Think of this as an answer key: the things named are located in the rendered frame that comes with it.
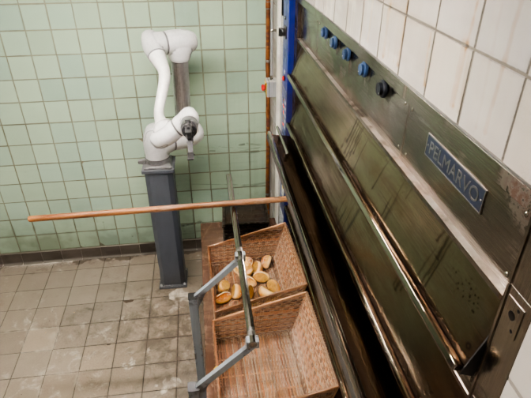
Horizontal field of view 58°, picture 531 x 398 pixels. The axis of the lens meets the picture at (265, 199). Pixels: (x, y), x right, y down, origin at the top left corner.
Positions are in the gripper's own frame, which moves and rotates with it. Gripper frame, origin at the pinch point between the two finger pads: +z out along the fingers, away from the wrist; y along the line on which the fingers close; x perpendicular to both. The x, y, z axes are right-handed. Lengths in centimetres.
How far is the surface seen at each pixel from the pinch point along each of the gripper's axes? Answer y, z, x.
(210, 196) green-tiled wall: 99, -116, -9
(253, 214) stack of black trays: 69, -40, -34
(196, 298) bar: 54, 46, 2
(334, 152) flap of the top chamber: -24, 64, -51
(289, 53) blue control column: -32, -33, -53
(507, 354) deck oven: -33, 159, -54
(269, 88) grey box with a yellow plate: 2, -81, -50
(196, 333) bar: 76, 46, 3
